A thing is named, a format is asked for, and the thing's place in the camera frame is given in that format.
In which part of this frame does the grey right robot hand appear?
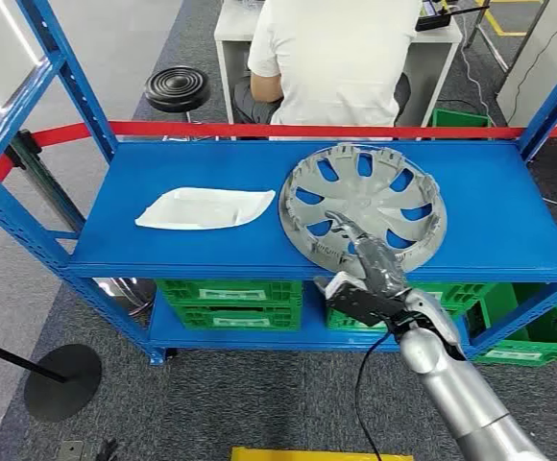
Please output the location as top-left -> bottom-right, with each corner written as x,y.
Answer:
325,210 -> 411,301

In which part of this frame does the grey plastic wheel hubcap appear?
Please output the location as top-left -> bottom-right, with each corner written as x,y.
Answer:
278,143 -> 448,279

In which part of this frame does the blue metal shelf rack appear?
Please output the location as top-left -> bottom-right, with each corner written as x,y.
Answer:
0,0 -> 557,369

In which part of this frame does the white plastic trim part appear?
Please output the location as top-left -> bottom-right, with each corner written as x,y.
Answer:
134,186 -> 276,231

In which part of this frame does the person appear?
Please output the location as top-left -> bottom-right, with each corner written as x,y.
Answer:
233,0 -> 423,129

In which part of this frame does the empty green plastic crate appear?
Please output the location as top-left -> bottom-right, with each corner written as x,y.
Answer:
466,282 -> 557,369

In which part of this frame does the white partition panel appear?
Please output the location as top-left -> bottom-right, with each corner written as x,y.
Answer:
495,0 -> 557,127

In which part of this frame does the black round stool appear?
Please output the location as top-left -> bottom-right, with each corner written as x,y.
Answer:
144,65 -> 211,141

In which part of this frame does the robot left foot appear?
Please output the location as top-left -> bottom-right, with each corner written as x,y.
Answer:
54,439 -> 119,461

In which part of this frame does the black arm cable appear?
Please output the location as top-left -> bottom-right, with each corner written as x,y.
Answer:
354,329 -> 395,461

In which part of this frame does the black stanchion post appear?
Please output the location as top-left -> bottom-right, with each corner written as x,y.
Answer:
0,335 -> 102,424

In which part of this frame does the chrome stanchion post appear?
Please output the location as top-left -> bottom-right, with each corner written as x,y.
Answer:
5,129 -> 158,318

